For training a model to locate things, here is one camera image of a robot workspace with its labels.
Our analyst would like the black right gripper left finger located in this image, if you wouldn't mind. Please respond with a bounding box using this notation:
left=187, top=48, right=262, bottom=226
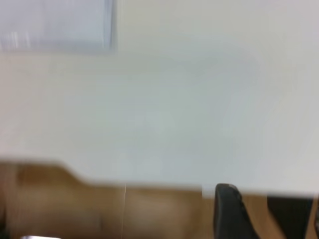
left=213, top=183, right=261, bottom=239

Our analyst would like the clear plastic zip bag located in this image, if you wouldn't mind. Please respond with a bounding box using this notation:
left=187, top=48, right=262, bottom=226
left=0, top=0, right=118, bottom=53

